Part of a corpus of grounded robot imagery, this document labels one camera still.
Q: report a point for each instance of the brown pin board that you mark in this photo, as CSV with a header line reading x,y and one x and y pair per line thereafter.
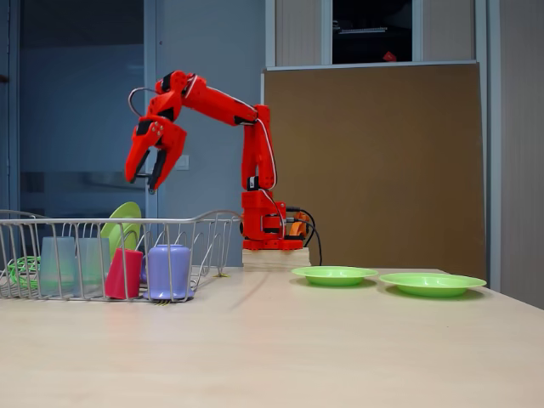
x,y
404,170

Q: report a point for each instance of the white slotted rail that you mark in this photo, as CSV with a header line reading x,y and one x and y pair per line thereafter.
x,y
363,30

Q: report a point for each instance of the orange table clamp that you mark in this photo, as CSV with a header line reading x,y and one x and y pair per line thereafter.
x,y
299,229

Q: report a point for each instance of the yellow black striped tape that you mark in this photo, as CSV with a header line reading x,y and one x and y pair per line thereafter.
x,y
163,302

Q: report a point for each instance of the red robot arm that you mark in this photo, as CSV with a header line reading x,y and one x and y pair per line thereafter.
x,y
255,225

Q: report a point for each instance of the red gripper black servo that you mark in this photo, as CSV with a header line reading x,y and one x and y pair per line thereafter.
x,y
173,144

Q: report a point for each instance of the purple plastic mug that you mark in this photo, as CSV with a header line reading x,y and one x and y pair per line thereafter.
x,y
168,268

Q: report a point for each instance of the red plastic cup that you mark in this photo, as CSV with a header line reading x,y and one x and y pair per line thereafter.
x,y
125,274

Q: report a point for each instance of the grey glass door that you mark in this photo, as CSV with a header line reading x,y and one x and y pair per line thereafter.
x,y
85,106

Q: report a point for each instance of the grey translucent plastic cup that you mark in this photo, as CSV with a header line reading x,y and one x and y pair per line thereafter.
x,y
57,263
91,263

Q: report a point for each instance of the wooden base block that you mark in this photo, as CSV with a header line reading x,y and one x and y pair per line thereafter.
x,y
276,260

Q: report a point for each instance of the white light switch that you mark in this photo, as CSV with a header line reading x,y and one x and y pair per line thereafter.
x,y
185,163

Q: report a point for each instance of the green plastic plate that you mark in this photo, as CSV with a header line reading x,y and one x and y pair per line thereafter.
x,y
335,275
431,284
125,212

